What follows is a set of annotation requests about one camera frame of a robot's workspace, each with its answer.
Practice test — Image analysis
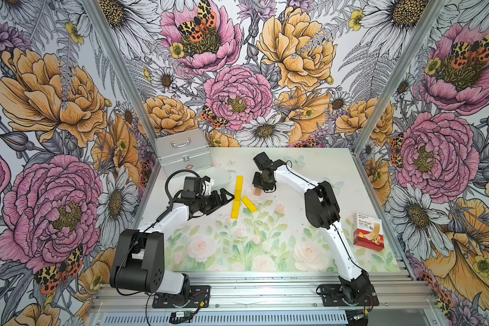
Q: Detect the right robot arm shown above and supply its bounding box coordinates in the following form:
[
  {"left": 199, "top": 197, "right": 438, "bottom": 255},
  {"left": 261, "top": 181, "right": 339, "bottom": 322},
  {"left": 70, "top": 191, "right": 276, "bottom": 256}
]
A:
[{"left": 252, "top": 152, "right": 378, "bottom": 306}]

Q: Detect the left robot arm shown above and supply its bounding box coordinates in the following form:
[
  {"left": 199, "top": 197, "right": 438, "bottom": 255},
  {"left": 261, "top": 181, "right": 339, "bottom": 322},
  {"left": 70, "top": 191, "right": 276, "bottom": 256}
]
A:
[{"left": 109, "top": 173, "right": 235, "bottom": 306}]

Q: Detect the silver metal case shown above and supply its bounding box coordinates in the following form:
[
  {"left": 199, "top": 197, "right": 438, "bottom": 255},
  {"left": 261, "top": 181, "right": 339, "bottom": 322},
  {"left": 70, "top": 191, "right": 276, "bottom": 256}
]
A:
[{"left": 156, "top": 128, "right": 212, "bottom": 176}]

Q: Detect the red bandage box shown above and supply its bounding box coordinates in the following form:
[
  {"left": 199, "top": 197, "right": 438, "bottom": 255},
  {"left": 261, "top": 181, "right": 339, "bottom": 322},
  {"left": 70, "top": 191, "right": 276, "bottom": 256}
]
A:
[{"left": 353, "top": 213, "right": 385, "bottom": 251}]

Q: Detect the small green circuit board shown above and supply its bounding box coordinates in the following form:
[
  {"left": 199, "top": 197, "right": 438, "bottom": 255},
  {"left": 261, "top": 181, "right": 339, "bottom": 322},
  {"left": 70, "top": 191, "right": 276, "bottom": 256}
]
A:
[{"left": 168, "top": 311, "right": 191, "bottom": 325}]

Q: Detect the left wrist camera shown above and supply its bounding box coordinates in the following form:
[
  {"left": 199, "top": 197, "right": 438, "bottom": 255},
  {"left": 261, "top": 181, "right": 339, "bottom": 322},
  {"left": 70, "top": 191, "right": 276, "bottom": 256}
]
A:
[{"left": 201, "top": 176, "right": 214, "bottom": 196}]

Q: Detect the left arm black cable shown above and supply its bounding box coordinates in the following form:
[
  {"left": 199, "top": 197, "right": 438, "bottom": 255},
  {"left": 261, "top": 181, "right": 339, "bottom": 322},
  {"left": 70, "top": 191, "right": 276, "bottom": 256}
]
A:
[{"left": 164, "top": 169, "right": 200, "bottom": 209}]

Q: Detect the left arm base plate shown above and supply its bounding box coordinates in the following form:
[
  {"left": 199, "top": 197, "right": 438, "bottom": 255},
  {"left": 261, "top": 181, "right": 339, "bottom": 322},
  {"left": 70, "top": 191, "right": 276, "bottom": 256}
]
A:
[{"left": 152, "top": 285, "right": 211, "bottom": 309}]

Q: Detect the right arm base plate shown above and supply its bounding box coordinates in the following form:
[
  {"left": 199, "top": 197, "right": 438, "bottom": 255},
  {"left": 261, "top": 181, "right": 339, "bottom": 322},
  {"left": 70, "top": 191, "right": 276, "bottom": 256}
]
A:
[{"left": 316, "top": 284, "right": 380, "bottom": 309}]

